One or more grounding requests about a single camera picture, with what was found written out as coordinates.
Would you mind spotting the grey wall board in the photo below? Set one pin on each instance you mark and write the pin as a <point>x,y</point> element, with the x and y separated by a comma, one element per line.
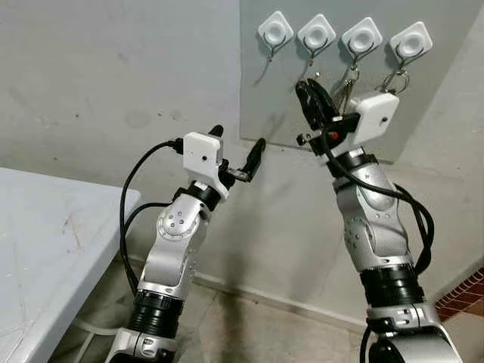
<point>439,106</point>

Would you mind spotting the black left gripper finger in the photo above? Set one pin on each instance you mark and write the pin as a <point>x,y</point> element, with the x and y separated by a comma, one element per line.
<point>217,131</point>
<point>256,157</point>

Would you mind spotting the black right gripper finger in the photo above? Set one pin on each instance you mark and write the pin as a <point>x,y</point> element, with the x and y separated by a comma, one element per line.
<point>325,102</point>
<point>308,106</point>

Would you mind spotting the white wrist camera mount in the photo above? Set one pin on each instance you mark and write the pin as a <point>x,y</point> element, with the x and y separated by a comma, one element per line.
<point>376,117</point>
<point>200,155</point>

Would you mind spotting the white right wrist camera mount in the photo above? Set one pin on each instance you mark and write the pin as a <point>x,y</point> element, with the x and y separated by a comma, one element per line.
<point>376,117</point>

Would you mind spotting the key bunch with dark key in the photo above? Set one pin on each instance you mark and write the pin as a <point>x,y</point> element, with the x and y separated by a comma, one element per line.
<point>398,79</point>

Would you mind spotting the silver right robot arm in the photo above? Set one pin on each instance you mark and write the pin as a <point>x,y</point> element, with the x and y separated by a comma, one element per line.
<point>378,227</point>

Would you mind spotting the brass key bunch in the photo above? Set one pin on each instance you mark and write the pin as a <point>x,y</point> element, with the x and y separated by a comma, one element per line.
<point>349,83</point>

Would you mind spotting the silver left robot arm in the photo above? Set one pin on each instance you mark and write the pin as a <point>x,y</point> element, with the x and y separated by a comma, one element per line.
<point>175,242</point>

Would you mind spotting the white square wall hook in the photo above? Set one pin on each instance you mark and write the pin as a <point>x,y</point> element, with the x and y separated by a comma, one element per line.
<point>361,38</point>
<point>316,34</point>
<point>275,32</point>
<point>411,41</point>

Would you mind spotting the large white folding table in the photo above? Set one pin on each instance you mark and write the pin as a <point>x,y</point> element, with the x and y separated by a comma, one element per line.
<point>53,249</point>

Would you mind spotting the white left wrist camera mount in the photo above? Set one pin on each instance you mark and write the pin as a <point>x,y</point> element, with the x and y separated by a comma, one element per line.
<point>200,155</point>

